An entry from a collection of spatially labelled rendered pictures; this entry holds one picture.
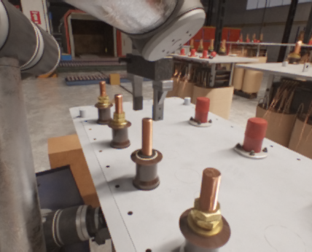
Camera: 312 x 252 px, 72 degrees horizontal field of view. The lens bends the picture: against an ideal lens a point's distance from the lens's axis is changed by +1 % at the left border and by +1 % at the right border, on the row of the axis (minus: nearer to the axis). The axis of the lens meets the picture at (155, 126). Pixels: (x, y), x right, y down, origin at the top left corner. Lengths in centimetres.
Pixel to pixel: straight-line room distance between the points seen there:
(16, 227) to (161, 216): 32
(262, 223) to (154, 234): 26
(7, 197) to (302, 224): 67
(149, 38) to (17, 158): 39
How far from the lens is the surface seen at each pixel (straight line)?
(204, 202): 39
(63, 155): 188
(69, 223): 75
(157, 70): 48
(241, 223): 61
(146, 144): 59
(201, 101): 108
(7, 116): 54
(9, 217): 59
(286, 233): 63
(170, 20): 29
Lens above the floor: 177
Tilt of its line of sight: 22 degrees down
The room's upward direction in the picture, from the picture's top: 2 degrees clockwise
